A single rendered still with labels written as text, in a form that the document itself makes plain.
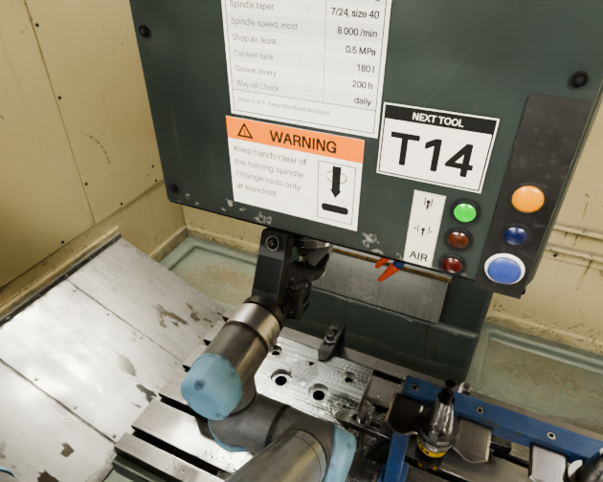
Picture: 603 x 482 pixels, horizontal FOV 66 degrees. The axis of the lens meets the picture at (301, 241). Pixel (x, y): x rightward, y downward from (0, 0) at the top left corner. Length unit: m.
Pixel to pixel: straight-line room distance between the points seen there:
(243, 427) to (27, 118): 1.18
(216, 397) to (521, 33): 0.49
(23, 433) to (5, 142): 0.81
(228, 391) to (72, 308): 1.19
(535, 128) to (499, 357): 1.49
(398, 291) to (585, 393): 0.78
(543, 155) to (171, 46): 0.37
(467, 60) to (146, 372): 1.42
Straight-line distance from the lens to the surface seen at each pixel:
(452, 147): 0.44
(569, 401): 1.83
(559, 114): 0.42
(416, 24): 0.42
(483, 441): 0.84
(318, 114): 0.46
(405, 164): 0.45
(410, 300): 1.41
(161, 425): 1.23
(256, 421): 0.68
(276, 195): 0.53
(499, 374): 1.81
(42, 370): 1.63
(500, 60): 0.41
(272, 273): 0.69
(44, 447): 1.55
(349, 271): 1.41
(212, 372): 0.60
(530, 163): 0.44
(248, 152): 0.52
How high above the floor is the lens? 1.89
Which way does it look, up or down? 36 degrees down
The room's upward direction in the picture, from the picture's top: straight up
